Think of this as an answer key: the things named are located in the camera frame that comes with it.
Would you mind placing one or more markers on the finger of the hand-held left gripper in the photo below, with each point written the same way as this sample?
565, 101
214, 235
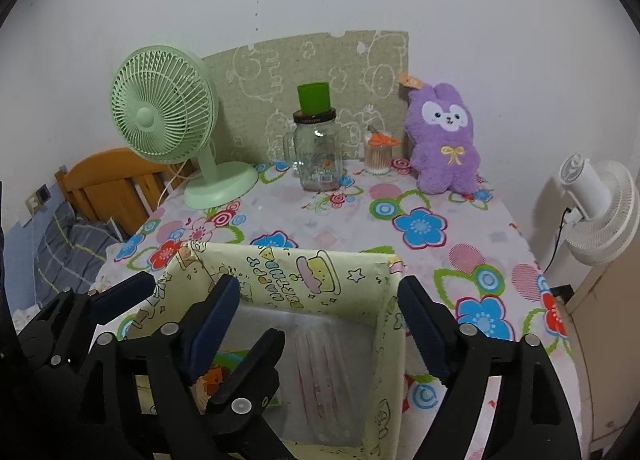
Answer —
255, 370
125, 292

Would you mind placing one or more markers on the green printed felt board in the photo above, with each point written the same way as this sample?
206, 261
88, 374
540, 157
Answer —
280, 74

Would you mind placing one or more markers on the floral printed tablecloth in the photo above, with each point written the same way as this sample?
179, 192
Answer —
425, 230

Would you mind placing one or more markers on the brown paper tag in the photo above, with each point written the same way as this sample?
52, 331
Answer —
411, 80

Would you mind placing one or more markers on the purple plush rabbit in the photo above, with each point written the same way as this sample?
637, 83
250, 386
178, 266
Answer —
445, 159

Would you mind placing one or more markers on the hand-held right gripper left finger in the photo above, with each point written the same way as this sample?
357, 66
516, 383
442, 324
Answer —
215, 330

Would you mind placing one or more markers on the yellow cartoon printed storage box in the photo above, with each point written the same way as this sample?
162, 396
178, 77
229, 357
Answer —
360, 285

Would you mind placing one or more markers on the green desk fan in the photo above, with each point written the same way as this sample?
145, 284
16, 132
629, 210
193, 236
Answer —
147, 117

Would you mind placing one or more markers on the grey plaid pillow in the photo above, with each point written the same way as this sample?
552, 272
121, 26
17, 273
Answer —
75, 250

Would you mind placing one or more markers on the white standing fan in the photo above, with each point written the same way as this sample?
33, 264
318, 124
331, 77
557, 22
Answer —
590, 195

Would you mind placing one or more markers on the cotton swab container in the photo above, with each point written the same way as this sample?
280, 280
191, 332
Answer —
377, 157

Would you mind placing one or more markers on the glass jar mug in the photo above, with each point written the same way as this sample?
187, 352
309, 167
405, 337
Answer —
320, 159

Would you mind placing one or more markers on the colourful cartoon printed packet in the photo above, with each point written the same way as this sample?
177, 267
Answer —
222, 377

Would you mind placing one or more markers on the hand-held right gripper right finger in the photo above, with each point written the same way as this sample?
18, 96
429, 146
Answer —
420, 330

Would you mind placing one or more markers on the wall socket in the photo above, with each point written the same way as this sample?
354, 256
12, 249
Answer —
40, 196

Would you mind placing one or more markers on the beige wooden cabinet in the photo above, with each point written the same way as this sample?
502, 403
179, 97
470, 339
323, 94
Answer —
600, 300

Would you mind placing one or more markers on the wooden bed headboard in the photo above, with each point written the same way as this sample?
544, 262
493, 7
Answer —
105, 174

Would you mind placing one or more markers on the green plastic cup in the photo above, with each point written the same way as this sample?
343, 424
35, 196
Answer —
314, 97

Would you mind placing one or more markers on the blue bed sheet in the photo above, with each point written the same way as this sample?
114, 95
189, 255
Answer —
27, 265

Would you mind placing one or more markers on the pink patterned card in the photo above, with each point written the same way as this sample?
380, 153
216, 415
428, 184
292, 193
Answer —
320, 380

